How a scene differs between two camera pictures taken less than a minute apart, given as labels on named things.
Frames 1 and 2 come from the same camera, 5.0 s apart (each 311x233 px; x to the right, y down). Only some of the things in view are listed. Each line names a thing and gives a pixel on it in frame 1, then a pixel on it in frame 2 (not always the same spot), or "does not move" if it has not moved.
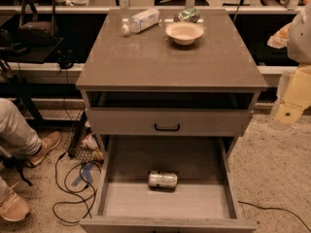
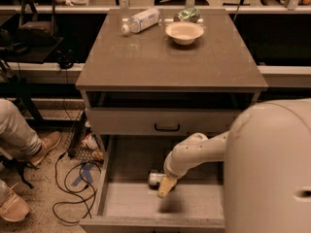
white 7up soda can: x=162 y=179 does not move
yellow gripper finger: x=289 y=112 → x=167 y=183
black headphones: x=66 y=60 does not move
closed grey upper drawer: x=166 y=121 does not move
